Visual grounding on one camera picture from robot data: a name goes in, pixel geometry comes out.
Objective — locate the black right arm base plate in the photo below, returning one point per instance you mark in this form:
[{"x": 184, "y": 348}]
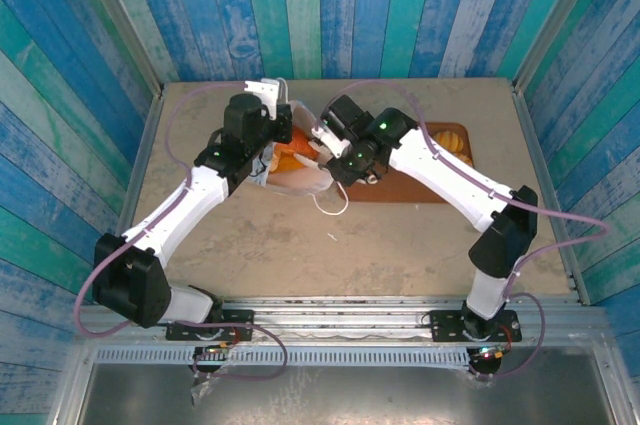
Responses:
[{"x": 445, "y": 325}]

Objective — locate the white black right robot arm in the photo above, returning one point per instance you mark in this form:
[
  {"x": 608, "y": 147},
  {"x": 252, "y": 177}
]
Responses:
[{"x": 450, "y": 185}]

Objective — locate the dark brown bread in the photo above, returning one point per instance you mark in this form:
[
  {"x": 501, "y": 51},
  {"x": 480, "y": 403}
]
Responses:
[{"x": 300, "y": 142}]

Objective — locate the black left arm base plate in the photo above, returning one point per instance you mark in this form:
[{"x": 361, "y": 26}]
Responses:
[{"x": 240, "y": 320}]

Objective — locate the aluminium table side rail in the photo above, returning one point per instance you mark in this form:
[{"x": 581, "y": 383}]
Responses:
[
  {"x": 542, "y": 170},
  {"x": 145, "y": 145}
]

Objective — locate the small orange shell bread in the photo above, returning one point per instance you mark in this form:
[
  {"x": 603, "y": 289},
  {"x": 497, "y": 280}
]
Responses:
[{"x": 448, "y": 141}]

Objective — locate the metal tongs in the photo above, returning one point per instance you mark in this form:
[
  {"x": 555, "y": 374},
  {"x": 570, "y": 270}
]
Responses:
[{"x": 310, "y": 161}]

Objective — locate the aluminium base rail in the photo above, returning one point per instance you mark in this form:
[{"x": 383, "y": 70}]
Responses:
[{"x": 340, "y": 317}]

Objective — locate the brown rectangular tray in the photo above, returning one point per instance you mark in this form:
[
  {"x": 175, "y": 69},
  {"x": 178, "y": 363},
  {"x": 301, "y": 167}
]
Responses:
[{"x": 400, "y": 190}]

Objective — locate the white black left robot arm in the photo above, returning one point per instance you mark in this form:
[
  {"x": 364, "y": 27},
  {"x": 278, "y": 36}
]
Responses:
[{"x": 190, "y": 205}]

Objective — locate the white printed paper bag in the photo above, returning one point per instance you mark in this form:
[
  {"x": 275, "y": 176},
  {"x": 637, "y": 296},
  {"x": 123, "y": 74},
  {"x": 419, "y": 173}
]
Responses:
[{"x": 300, "y": 182}]

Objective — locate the aluminium corner post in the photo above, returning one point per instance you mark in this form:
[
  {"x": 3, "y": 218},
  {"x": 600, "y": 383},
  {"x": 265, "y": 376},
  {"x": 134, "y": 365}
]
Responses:
[
  {"x": 115, "y": 10},
  {"x": 556, "y": 15}
]

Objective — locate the steel sheet panel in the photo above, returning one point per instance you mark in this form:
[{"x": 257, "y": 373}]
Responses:
[{"x": 350, "y": 395}]

